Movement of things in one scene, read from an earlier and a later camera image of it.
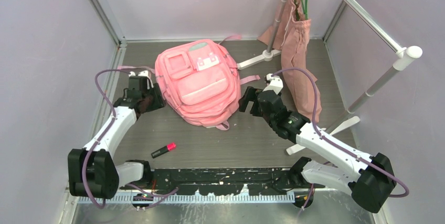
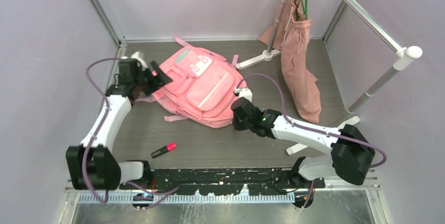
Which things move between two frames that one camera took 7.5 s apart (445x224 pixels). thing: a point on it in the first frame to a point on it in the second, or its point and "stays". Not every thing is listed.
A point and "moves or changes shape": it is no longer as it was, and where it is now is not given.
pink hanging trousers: x=291 y=40 stays
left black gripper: x=158 y=103 to x=160 y=80
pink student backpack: x=202 y=79 moves or changes shape
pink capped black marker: x=168 y=147 stays
